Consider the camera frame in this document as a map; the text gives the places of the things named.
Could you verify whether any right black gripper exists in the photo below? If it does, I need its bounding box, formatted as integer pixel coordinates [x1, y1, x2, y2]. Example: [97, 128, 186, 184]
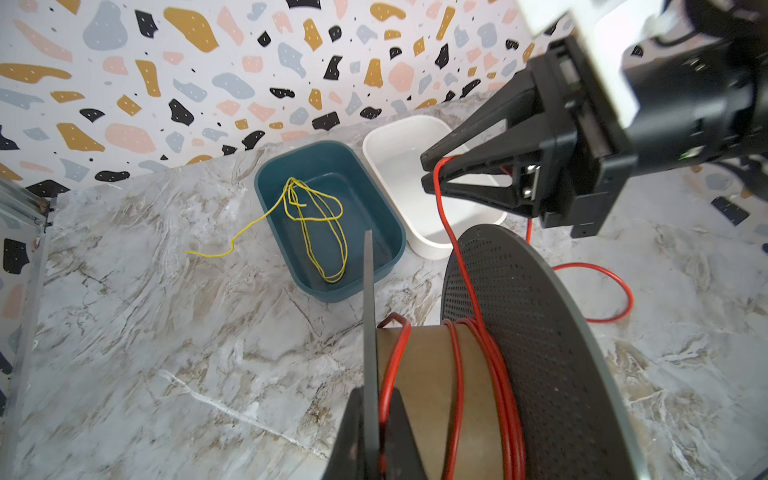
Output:
[420, 1, 767, 238]

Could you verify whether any teal plastic bin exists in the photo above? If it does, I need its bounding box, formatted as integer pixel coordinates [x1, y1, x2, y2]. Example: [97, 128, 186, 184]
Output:
[254, 141, 406, 303]

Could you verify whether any red cable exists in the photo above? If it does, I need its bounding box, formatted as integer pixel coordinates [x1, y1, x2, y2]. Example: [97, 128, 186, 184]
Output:
[376, 154, 635, 480]

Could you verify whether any grey cable spool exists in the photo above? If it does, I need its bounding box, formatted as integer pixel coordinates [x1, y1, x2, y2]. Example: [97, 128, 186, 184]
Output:
[360, 224, 649, 479]

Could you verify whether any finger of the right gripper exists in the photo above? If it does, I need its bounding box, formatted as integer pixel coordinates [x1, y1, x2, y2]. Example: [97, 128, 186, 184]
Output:
[421, 164, 540, 218]

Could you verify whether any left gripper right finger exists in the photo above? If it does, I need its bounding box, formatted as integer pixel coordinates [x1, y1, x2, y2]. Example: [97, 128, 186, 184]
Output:
[379, 403, 427, 480]

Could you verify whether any white plastic bin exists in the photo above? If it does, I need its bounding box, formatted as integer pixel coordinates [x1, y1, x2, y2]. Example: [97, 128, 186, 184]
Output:
[362, 115, 509, 260]

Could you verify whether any yellow cable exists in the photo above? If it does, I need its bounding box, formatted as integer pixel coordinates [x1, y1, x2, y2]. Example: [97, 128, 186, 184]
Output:
[185, 176, 349, 284]

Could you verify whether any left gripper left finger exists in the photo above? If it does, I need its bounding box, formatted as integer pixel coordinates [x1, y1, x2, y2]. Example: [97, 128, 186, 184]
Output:
[321, 387, 365, 480]

